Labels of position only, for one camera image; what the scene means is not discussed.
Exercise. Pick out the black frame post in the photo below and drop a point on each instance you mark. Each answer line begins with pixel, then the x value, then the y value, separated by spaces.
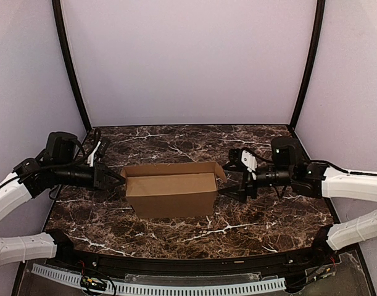
pixel 312 52
pixel 68 62

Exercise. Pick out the brown cardboard box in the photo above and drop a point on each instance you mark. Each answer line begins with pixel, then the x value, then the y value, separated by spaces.
pixel 172 190

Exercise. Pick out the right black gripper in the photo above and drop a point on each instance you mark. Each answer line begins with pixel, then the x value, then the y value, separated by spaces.
pixel 244 187

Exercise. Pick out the right small circuit board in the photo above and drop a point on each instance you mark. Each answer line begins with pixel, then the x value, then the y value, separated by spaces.
pixel 321 273

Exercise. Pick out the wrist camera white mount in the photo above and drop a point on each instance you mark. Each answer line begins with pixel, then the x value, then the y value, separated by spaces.
pixel 245 157
pixel 99 149

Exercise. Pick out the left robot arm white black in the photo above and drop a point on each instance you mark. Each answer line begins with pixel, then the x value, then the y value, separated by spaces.
pixel 63 162

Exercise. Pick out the left small circuit board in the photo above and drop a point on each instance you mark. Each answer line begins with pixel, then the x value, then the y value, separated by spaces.
pixel 93 283

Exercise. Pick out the white slotted cable duct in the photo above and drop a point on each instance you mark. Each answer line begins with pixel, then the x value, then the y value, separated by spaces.
pixel 243 284

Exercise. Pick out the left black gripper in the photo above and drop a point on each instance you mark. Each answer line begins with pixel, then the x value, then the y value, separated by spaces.
pixel 100 176

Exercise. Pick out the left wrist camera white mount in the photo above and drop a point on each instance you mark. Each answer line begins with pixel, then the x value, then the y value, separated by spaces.
pixel 99 149

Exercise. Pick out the black front frame rail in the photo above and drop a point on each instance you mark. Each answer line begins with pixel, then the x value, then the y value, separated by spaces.
pixel 288 263

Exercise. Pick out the right black frame post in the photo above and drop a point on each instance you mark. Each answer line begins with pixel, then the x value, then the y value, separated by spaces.
pixel 312 52

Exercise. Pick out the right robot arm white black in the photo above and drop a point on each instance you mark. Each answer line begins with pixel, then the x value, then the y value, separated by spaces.
pixel 311 178

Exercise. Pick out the left black frame post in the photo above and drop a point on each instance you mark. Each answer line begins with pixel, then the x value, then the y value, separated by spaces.
pixel 68 62

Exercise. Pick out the small circuit board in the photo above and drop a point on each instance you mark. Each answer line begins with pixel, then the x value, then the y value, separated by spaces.
pixel 321 273
pixel 93 283

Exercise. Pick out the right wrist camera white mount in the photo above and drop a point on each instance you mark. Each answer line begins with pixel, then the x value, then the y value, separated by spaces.
pixel 245 157

